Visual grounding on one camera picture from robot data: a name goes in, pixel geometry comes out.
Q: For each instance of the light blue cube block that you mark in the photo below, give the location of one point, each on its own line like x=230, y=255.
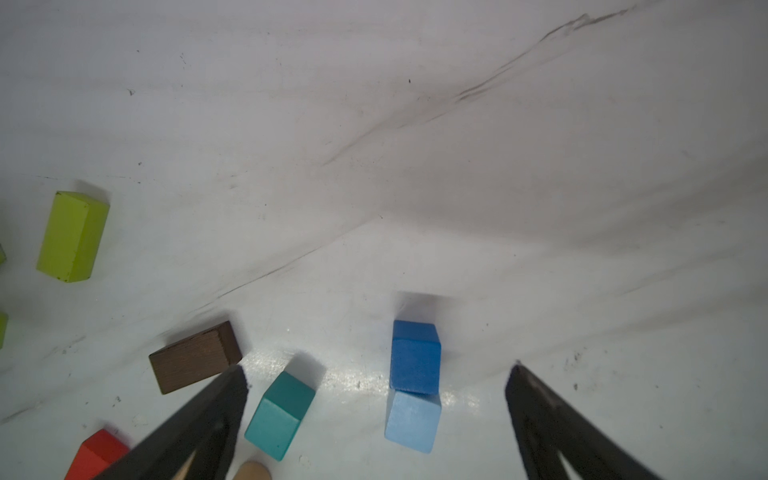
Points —
x=412, y=420

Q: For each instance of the dark brown wood block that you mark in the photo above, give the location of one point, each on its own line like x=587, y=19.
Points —
x=195, y=358

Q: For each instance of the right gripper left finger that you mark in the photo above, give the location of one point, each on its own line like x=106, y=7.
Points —
x=202, y=434

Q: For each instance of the dark blue cube block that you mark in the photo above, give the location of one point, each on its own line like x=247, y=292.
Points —
x=415, y=358

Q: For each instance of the lime green long block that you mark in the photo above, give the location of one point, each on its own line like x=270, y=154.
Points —
x=4, y=319

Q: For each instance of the teal cube block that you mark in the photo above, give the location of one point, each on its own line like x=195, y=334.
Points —
x=279, y=414

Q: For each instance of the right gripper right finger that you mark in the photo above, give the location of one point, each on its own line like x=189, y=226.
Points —
x=550, y=431

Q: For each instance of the red rectangular block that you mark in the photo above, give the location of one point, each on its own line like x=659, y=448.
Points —
x=95, y=455

